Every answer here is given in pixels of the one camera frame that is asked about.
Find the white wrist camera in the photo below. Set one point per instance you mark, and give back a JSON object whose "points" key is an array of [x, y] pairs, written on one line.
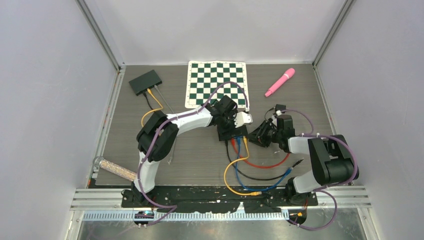
{"points": [[274, 117], [243, 119]]}

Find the black power adapter with cord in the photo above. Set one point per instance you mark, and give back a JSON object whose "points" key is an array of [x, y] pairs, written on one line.
{"points": [[277, 107]]}

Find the green white chessboard mat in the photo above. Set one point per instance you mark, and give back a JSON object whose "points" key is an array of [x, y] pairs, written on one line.
{"points": [[203, 77]]}

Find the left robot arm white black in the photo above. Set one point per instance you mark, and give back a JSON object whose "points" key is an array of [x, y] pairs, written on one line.
{"points": [[157, 137]]}

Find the pink cylindrical device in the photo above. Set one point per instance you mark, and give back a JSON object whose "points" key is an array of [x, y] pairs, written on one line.
{"points": [[286, 76]]}

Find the flat black network switch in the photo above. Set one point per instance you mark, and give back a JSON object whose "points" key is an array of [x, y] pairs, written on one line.
{"points": [[145, 82]]}

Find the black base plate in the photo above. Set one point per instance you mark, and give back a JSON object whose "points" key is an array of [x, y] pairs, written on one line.
{"points": [[213, 199]]}

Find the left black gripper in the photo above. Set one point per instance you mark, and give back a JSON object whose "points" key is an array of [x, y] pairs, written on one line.
{"points": [[225, 134]]}

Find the glitter filled clear tube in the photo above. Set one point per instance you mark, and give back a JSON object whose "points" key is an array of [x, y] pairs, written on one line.
{"points": [[102, 163]]}

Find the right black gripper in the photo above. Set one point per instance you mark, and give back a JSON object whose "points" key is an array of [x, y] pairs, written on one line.
{"points": [[258, 136]]}

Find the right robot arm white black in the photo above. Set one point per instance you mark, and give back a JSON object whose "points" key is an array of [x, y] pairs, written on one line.
{"points": [[331, 161]]}

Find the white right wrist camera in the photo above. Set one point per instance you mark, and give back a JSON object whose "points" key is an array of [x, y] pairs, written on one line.
{"points": [[274, 117]]}

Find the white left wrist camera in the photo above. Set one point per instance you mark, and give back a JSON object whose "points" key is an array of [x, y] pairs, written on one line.
{"points": [[243, 119]]}

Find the ribbed black network switch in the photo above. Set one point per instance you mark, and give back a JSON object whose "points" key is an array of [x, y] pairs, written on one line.
{"points": [[226, 134]]}

